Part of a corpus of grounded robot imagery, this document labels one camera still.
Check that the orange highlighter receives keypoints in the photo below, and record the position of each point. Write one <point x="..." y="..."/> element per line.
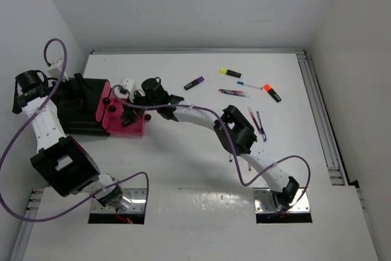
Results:
<point x="272" y="93"/>

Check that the yellow highlighter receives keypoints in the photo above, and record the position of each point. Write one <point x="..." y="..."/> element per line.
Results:
<point x="229" y="72"/>

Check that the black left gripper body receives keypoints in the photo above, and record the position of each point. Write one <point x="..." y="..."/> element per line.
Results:
<point x="65" y="95"/>

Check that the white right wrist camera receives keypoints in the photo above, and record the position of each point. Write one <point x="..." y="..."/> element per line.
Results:
<point x="127" y="86"/>

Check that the purple highlighter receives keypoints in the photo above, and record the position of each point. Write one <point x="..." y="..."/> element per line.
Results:
<point x="194" y="83"/>

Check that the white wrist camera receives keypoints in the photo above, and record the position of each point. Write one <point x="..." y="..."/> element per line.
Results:
<point x="55" y="70"/>
<point x="127" y="86"/>

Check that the blue cap white marker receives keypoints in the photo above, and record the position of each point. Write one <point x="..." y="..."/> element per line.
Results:
<point x="249" y="85"/>

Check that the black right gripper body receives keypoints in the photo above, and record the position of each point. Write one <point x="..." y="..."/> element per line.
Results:
<point x="140" y="99"/>

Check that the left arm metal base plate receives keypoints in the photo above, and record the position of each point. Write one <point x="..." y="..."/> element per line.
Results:
<point x="132" y="201"/>

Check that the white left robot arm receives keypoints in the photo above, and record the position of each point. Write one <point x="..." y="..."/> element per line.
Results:
<point x="60" y="160"/>

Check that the pink drawer tray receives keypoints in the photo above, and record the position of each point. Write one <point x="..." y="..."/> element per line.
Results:
<point x="126" y="120"/>

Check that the dark blue gel pen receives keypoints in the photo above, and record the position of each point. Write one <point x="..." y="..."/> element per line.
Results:
<point x="262" y="131"/>

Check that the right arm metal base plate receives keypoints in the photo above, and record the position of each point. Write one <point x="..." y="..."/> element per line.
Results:
<point x="267" y="202"/>

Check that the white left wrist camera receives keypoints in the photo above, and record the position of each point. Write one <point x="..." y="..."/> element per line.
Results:
<point x="55" y="70"/>

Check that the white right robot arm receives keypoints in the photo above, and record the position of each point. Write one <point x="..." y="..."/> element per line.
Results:
<point x="235" y="133"/>

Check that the black drawer cabinet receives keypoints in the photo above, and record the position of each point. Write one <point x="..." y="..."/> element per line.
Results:
<point x="84" y="122"/>

